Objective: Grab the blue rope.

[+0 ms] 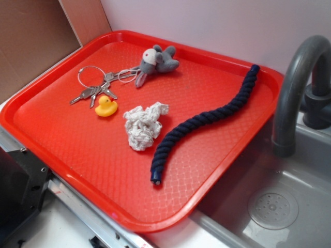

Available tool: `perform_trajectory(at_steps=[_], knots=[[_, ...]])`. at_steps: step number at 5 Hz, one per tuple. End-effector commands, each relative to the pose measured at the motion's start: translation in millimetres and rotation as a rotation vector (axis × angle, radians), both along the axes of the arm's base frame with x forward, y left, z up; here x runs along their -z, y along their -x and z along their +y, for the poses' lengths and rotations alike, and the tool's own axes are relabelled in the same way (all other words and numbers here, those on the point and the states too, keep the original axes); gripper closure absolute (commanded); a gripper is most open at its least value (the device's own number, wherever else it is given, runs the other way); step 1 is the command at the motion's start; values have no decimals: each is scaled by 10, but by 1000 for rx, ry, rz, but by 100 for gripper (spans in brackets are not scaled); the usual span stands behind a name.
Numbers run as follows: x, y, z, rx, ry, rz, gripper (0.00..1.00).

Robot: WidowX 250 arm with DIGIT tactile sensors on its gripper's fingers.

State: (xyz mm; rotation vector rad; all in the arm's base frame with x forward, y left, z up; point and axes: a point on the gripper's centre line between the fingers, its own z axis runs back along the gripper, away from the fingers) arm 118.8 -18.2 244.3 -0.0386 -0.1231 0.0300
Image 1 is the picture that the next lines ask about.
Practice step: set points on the red plastic tray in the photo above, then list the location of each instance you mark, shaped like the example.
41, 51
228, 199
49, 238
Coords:
92, 154

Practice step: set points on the silver keys on ring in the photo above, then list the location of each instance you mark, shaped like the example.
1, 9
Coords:
91, 92

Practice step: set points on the silver metal rail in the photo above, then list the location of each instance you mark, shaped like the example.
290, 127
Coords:
67, 220

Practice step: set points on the crumpled white paper towel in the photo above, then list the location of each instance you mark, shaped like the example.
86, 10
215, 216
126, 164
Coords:
142, 125

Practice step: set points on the grey plastic sink basin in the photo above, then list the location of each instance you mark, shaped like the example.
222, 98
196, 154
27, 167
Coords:
266, 201

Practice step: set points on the brown cardboard panel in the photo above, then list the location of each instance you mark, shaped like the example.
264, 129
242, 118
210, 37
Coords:
36, 35

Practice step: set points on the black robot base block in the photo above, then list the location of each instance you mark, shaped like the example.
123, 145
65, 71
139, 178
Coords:
24, 179

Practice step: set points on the yellow rubber duck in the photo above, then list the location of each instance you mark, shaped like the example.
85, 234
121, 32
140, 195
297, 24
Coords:
106, 107

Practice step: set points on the grey plush donkey keychain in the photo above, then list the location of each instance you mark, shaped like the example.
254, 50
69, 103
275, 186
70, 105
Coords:
156, 60

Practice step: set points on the grey curved faucet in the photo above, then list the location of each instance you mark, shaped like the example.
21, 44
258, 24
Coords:
305, 88

